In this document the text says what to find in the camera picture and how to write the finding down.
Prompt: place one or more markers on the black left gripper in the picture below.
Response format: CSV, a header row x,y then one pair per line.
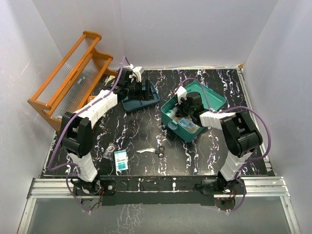
x,y
139,96

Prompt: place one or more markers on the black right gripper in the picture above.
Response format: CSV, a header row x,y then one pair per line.
x,y
183,101

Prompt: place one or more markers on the alcohol wipes plastic bag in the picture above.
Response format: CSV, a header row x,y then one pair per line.
x,y
188,124

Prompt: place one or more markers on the teal medicine kit box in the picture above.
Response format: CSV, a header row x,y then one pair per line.
x,y
178,113

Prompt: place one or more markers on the white bottle green label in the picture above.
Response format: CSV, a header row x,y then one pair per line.
x,y
171,113

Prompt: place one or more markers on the teal white sachet packet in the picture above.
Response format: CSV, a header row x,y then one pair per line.
x,y
121,160

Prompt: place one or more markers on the small clear zip bag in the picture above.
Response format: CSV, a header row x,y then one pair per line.
x,y
108,153

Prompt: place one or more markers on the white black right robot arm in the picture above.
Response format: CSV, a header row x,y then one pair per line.
x,y
241,135

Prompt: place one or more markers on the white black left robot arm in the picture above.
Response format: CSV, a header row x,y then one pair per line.
x,y
77,127

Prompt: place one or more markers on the yellow white small box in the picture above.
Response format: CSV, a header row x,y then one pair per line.
x,y
109,78

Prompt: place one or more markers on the orange snack packet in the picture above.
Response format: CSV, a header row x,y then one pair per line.
x,y
90,98

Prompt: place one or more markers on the orange wooden shelf rack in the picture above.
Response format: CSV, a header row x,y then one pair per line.
x,y
72,81

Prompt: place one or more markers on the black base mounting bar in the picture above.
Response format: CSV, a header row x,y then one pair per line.
x,y
160,190

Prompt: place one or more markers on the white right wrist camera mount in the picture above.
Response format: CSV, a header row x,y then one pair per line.
x,y
181,94

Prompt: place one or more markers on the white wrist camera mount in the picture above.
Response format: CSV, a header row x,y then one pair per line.
x,y
137,71
181,94

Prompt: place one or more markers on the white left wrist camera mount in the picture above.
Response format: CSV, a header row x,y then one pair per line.
x,y
137,71

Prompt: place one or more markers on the black handled scissors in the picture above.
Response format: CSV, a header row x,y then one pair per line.
x,y
159,151

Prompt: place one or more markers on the aluminium frame rail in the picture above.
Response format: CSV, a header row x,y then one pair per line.
x,y
256,186

